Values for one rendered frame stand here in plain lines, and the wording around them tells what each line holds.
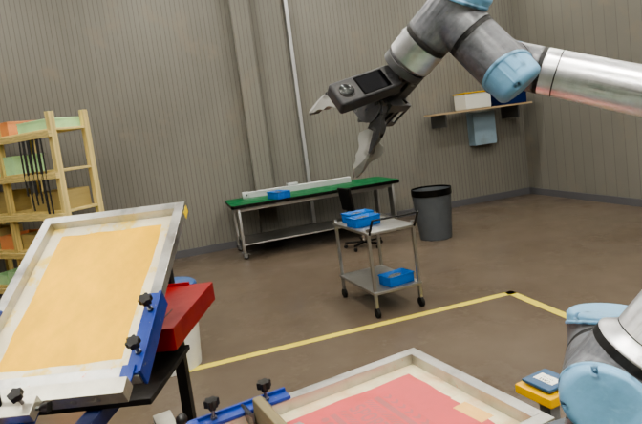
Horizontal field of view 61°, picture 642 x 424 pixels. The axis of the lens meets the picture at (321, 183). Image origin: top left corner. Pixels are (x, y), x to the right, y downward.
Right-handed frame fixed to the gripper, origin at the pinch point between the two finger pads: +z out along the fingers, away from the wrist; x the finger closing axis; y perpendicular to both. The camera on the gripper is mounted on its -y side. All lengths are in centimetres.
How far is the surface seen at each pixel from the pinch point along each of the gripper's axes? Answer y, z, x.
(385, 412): 48, 68, -44
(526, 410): 60, 37, -63
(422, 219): 593, 332, 110
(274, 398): 33, 89, -24
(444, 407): 58, 57, -52
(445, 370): 72, 60, -45
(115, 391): -5, 100, -1
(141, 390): 22, 138, 5
